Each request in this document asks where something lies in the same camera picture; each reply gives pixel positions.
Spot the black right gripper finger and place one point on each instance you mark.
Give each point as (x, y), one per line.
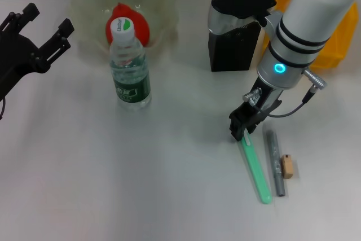
(252, 128)
(237, 129)

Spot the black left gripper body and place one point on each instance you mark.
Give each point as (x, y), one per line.
(14, 57)

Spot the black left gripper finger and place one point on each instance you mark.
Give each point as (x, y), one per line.
(28, 12)
(59, 40)

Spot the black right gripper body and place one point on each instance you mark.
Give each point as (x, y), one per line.
(253, 111)

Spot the grey pen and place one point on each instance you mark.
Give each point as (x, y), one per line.
(275, 153)

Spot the green pen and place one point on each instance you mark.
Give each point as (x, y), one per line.
(255, 167)

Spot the small wooden block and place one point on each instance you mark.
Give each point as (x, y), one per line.
(287, 167)

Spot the red-orange fruit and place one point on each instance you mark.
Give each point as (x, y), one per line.
(141, 29)

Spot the clear green-label water bottle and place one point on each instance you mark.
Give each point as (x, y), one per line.
(131, 83)

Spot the black mesh pen holder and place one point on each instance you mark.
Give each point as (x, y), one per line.
(231, 52)

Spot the translucent green fruit bowl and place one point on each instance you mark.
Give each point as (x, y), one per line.
(163, 6)

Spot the yellow plastic bin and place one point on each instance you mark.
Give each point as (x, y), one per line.
(338, 40)

